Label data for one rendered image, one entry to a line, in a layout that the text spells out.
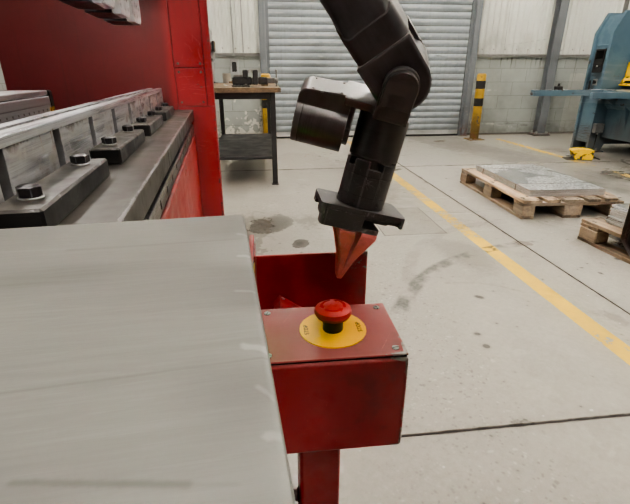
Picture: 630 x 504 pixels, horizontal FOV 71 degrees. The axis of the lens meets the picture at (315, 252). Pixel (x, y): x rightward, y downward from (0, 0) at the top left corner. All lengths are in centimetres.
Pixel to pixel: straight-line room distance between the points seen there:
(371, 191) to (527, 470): 114
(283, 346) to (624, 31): 709
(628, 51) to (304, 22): 443
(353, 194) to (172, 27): 177
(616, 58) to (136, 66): 625
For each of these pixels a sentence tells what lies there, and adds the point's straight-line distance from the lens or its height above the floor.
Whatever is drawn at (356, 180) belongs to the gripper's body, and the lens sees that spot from 50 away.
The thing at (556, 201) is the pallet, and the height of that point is 13.
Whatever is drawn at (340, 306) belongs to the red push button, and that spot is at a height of 81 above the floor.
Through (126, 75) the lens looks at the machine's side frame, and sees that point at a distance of 222.
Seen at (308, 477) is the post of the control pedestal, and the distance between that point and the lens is 65.
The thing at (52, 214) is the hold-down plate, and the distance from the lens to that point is 57.
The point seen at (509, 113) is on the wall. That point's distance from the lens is 873.
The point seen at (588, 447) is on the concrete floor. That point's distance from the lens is 165.
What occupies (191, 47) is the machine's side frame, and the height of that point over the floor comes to 113.
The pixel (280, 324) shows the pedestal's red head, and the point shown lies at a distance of 49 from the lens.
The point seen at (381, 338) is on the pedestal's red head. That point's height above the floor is 78.
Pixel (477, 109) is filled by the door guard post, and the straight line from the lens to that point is 780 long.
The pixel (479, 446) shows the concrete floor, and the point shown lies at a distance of 152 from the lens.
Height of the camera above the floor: 104
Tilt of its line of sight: 22 degrees down
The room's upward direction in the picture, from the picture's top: straight up
